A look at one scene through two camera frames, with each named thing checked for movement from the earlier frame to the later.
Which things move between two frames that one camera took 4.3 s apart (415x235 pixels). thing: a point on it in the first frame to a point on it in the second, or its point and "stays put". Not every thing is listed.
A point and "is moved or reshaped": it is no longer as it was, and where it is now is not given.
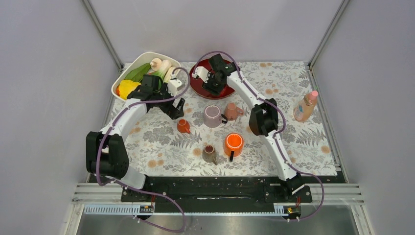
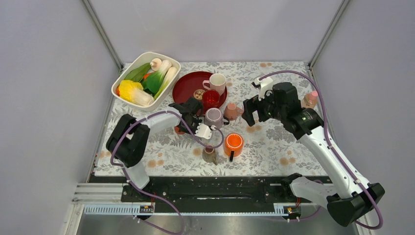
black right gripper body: x=213 y=84 to x=267 y=108
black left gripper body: x=169 y=108 to x=192 y=125
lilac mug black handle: x=212 y=116 stays put
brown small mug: x=209 y=154 stays put
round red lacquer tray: x=196 y=82 is moved or reshaped
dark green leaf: x=137 y=74 stays put
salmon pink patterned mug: x=231 y=110 stays put
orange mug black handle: x=233 y=145 stays put
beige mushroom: x=156 y=64 stays put
